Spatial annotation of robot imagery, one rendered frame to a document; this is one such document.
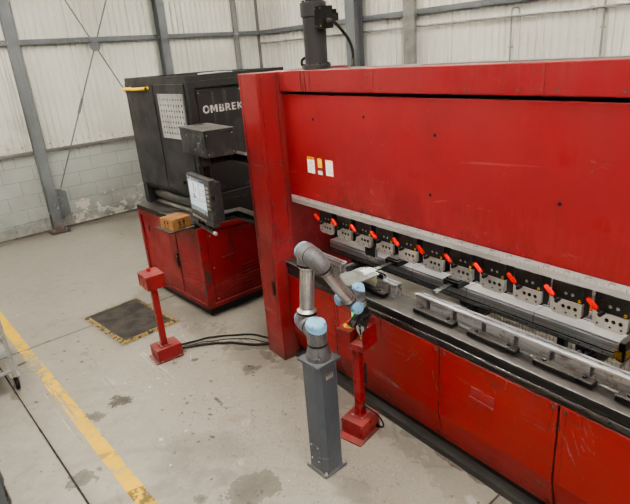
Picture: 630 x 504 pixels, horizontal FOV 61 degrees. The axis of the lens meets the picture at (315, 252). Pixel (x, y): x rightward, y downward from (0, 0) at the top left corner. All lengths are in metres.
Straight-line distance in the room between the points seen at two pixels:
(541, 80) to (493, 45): 5.31
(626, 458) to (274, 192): 2.73
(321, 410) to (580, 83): 2.11
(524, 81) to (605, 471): 1.79
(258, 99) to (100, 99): 6.03
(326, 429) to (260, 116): 2.16
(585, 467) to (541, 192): 1.30
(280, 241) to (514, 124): 2.15
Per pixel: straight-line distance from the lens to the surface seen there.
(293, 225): 4.20
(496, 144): 2.73
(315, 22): 3.80
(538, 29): 7.57
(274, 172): 4.03
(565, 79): 2.51
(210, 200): 3.96
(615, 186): 2.48
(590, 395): 2.77
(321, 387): 3.11
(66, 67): 9.58
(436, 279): 3.56
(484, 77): 2.72
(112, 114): 9.78
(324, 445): 3.35
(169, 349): 4.84
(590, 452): 2.91
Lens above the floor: 2.40
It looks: 20 degrees down
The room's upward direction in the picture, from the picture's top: 4 degrees counter-clockwise
